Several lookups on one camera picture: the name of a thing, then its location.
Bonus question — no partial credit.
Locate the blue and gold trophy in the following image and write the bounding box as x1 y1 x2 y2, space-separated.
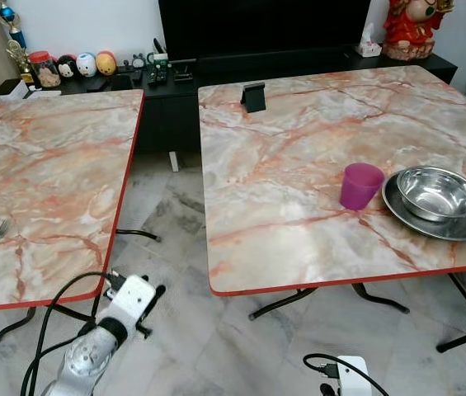
0 0 28 50

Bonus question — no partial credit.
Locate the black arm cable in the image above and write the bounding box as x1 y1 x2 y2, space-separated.
303 353 391 396
20 271 111 396

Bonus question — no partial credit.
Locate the stainless steel plate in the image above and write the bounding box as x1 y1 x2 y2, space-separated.
382 169 466 242

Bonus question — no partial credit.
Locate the black television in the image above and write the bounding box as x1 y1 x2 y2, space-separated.
158 0 374 61

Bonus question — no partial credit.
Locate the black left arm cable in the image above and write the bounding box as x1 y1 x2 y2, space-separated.
20 271 111 396

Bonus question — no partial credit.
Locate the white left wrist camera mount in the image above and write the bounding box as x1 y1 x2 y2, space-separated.
105 275 157 332

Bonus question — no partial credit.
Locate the stainless steel bowl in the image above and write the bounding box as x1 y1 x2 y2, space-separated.
396 167 466 224

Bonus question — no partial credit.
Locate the small green and white gadget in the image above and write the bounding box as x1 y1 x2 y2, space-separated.
150 51 172 68

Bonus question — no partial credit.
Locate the purple plastic cup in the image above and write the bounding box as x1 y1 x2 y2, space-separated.
339 163 385 211

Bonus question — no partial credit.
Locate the white tissue box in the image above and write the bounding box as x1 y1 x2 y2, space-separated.
356 36 383 58

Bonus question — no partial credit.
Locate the white and blue toy head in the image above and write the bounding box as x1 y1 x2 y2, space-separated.
76 52 98 78

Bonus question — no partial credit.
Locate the orange and yellow toy head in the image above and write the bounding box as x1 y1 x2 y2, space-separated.
96 50 118 77

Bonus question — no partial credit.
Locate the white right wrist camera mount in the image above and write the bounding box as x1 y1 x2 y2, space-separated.
336 356 371 396

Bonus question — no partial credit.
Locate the red-lidded glass jar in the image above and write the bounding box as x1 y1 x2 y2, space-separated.
28 51 62 89

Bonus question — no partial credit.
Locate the black and white toy head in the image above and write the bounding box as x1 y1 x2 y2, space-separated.
57 54 79 80

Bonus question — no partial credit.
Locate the small gold trophy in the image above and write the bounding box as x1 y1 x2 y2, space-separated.
6 40 37 85

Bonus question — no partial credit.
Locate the marble-pattern table with red edge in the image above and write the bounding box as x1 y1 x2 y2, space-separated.
198 65 466 298
0 89 145 314

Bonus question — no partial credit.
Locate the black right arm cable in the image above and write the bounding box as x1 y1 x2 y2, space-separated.
303 353 391 396

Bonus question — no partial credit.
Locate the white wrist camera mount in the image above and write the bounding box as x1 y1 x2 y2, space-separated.
336 356 371 396
105 275 157 332

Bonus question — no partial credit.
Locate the red fortune figurine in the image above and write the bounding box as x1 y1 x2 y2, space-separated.
382 0 454 62

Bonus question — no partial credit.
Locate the black phone stand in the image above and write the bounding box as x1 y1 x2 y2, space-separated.
241 82 267 114

